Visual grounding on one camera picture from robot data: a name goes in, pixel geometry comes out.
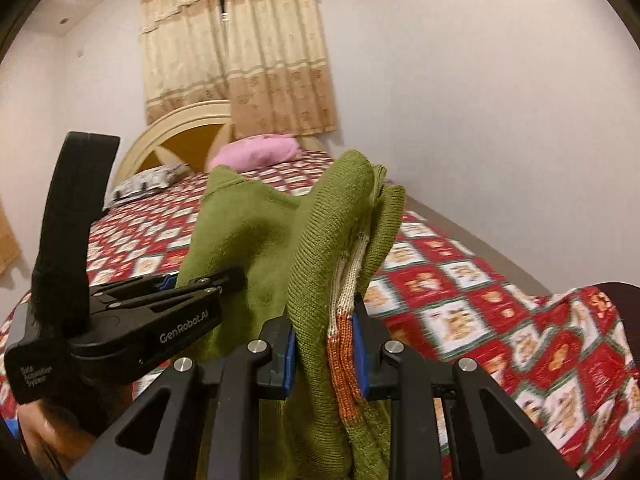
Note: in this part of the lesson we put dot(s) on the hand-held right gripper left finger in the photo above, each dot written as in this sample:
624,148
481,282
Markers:
288,360

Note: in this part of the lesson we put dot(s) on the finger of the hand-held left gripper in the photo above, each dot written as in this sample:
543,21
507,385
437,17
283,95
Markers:
200,287
150,284

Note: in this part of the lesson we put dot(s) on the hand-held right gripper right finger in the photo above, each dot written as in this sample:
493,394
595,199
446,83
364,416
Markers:
360,360

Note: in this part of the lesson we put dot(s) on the green orange knitted sweater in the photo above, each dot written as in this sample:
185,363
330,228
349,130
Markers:
280,260

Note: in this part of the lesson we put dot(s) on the person's left hand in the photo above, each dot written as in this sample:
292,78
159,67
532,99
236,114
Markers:
55,432

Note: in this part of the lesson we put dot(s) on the orange patterned curtain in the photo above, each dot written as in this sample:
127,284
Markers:
9,240

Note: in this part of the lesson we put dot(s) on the white dark spotted pillow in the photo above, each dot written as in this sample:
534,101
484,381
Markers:
145,182

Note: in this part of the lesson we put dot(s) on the red bear printed blanket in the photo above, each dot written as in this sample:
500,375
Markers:
500,320

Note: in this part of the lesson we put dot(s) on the pink pillow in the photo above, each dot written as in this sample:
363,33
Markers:
255,152

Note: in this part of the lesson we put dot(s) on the cream wooden bed headboard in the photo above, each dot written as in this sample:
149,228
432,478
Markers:
165,137

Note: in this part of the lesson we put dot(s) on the beige patterned curtain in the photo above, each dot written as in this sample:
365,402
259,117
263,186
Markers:
277,50
182,45

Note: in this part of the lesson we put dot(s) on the dark cloth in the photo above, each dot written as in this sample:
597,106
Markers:
622,317

